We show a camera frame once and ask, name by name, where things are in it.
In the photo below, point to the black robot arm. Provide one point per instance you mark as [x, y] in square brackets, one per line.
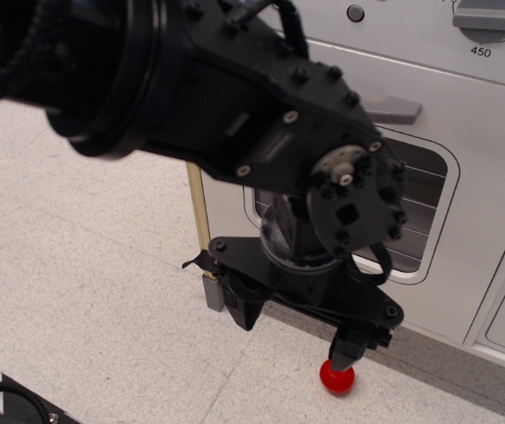
[211, 83]

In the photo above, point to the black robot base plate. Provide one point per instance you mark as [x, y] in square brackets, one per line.
[18, 404]

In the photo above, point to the grey door handle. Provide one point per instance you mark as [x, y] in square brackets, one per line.
[393, 111]

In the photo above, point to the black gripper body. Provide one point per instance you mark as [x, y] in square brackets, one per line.
[301, 274]

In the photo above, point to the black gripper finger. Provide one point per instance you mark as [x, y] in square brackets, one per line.
[348, 347]
[244, 297]

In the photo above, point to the white toy oven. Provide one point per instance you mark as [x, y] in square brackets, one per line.
[406, 29]

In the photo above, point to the white oven door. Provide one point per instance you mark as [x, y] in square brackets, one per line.
[449, 271]

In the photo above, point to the grey temperature knob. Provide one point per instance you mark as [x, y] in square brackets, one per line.
[481, 21]

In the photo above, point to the black zip tie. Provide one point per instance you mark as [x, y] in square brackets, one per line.
[203, 260]

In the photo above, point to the red ball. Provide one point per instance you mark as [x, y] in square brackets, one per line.
[336, 382]

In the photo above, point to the wooden oven leg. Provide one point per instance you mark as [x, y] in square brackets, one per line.
[212, 289]

